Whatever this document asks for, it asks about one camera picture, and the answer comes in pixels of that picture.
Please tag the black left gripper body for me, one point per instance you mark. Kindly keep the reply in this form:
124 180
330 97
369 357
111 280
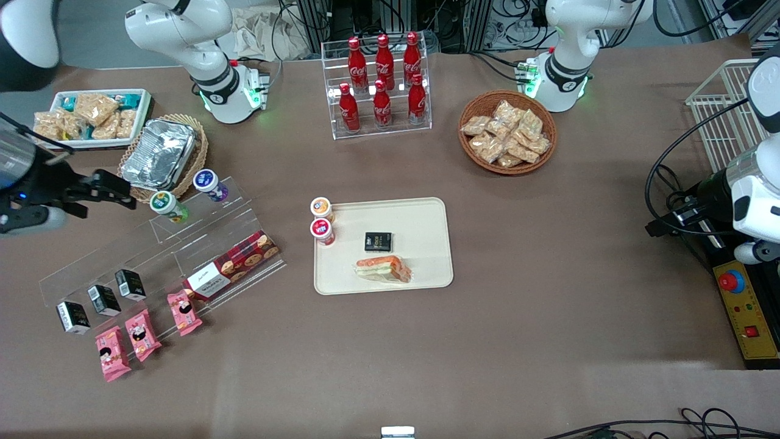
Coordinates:
710 195

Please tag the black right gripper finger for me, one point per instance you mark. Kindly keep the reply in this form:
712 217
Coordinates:
75 210
113 186

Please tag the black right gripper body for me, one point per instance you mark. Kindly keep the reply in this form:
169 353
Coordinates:
44 184

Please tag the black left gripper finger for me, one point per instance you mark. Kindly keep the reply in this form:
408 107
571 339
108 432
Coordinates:
685 213
667 227

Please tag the triangle sandwich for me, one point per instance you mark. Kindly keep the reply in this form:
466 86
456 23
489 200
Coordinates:
384 269

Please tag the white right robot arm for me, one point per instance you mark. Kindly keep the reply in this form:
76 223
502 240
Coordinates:
207 42

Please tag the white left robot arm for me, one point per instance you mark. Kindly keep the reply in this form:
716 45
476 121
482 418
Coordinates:
570 67

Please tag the white rectangular snack tray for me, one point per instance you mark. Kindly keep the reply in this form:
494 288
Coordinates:
145 116

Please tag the beige plastic serving tray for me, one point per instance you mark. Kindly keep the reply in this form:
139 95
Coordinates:
420 231

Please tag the cup with green lid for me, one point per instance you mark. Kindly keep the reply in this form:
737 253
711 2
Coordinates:
164 203

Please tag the silver foil container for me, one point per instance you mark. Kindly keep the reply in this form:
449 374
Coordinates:
158 155

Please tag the large rice cracker pack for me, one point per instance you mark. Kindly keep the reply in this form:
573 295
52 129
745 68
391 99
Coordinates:
95 108

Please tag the teal snack pack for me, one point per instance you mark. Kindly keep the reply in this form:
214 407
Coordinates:
68 103
130 99

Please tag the oval wicker basket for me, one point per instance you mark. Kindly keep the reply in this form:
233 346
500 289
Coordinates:
198 158

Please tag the small black drink carton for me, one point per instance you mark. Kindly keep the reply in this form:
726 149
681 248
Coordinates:
73 317
131 285
378 242
103 300

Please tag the cup with purple lid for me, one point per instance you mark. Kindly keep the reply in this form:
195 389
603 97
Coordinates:
207 181

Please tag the clear acrylic stepped shelf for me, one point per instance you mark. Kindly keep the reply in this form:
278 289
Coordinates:
201 225

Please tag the yellow emergency stop box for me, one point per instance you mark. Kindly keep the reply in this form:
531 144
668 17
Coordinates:
746 311

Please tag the pink snack packet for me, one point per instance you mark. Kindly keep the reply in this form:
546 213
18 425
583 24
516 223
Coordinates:
112 353
184 313
143 335

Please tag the red cookie box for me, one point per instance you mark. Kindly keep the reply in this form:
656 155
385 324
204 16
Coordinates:
234 265

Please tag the clear bagged cracker pack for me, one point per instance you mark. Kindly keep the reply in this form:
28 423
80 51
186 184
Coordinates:
531 125
523 152
538 145
507 111
475 125
487 148
509 161
498 129

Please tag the round brown wicker basket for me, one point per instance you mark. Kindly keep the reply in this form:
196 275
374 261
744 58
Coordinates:
472 158

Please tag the cup with orange lid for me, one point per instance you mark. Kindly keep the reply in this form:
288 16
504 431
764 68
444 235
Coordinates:
320 207

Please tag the cup with red lid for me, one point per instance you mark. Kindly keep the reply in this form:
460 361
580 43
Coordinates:
321 229

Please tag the crumpled beige cloth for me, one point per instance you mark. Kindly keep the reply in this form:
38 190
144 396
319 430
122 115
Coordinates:
268 33

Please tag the red cola bottle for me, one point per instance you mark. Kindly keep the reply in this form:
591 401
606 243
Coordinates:
417 100
357 67
384 61
349 110
412 58
382 107

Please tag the clear acrylic bottle rack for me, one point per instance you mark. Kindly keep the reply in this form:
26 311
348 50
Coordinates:
399 131

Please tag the background equipment rack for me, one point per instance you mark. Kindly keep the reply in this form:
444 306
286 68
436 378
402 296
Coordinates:
457 21

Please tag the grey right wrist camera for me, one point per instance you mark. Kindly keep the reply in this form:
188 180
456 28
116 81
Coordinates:
30 221

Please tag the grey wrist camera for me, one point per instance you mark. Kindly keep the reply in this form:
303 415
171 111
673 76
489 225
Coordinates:
30 221
755 252

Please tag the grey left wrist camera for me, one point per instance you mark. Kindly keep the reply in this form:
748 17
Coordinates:
755 252

